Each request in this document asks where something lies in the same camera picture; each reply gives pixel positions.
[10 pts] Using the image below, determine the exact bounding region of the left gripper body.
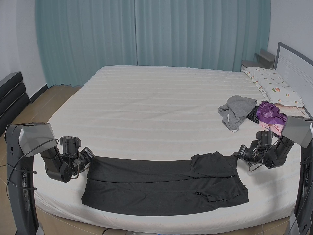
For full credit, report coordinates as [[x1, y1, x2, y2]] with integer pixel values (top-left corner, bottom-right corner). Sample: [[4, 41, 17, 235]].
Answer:
[[79, 146, 96, 167]]

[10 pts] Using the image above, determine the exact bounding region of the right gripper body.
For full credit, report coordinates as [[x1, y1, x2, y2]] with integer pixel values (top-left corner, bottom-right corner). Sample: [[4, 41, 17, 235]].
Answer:
[[238, 144, 255, 164]]

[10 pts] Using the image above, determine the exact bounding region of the black garment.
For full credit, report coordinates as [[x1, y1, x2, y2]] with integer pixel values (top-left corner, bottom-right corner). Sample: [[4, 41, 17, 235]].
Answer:
[[81, 151, 249, 216]]

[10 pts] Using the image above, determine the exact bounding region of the white printed pillow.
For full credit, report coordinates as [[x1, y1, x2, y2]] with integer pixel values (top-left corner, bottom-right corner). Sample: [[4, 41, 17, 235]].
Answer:
[[242, 67, 306, 108]]

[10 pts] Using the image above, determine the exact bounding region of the pale pink pillow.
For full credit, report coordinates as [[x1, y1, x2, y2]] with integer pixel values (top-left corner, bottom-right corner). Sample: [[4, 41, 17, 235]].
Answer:
[[276, 103, 306, 116]]

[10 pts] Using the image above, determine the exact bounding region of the pile of clothes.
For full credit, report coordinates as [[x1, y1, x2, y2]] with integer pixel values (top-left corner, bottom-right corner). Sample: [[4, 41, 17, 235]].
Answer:
[[246, 101, 288, 138]]

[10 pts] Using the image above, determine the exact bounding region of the grey bedside table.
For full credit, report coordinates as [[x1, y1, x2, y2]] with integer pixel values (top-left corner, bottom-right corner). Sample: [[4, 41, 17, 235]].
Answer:
[[241, 48, 276, 72]]

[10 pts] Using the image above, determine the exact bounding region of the blue-green curtain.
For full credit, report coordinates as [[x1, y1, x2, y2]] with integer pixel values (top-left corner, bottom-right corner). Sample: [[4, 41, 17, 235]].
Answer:
[[34, 0, 136, 88], [134, 0, 272, 72]]

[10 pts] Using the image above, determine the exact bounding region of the grey garment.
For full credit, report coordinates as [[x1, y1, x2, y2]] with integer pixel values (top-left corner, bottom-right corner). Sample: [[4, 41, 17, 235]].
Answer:
[[218, 95, 258, 133]]

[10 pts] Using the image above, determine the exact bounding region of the bed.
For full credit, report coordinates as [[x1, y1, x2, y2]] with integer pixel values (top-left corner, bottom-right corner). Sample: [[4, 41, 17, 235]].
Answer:
[[30, 42, 313, 234]]

